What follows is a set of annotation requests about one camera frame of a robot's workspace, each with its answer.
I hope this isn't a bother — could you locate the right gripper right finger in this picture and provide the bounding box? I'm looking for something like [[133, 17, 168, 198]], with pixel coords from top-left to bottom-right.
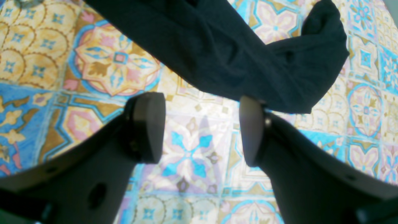
[[239, 96, 398, 224]]

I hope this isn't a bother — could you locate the black t-shirt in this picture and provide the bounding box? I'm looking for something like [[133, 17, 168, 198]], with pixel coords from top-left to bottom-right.
[[86, 0, 349, 114]]

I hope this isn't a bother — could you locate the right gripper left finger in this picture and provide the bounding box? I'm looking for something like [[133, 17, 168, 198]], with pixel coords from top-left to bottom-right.
[[0, 92, 165, 224]]

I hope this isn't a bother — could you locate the patterned tablecloth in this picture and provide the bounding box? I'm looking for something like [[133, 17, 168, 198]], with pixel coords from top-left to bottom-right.
[[0, 0, 397, 224]]

